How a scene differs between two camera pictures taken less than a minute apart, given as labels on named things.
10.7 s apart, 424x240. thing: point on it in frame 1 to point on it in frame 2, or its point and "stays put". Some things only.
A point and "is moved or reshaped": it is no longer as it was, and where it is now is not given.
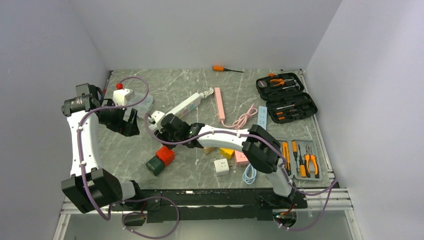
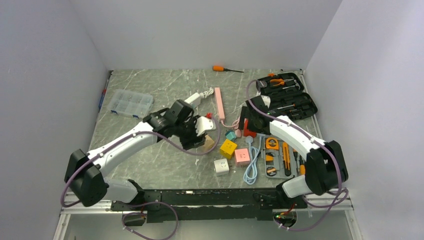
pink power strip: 220,105 stays put
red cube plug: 166,155 is moved or reshaped
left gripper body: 113,119 to 186,132
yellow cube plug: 226,152 stays put
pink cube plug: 241,159 stays put
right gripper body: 165,135 to 246,114
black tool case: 286,101 stays put
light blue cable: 249,174 stays put
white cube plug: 221,166 stays put
